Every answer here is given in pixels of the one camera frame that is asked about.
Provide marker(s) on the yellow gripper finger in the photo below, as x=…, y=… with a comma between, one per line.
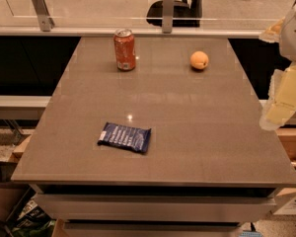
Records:
x=272, y=33
x=281, y=103

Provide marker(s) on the orange soda can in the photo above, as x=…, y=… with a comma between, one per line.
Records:
x=124, y=47

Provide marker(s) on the orange fruit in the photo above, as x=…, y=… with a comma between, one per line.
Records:
x=199, y=60

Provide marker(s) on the black office chair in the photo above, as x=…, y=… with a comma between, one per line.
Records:
x=187, y=13

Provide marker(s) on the blue snack packet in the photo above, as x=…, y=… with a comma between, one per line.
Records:
x=125, y=137

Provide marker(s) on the upper white drawer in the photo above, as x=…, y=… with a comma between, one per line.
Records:
x=176, y=209

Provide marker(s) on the green snack bag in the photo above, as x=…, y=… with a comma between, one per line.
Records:
x=33, y=222

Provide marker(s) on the cardboard box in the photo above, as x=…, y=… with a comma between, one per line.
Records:
x=10, y=194

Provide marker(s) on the middle metal glass bracket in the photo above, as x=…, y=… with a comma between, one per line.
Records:
x=167, y=16

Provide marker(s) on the left metal glass bracket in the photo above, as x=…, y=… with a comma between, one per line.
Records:
x=45, y=22

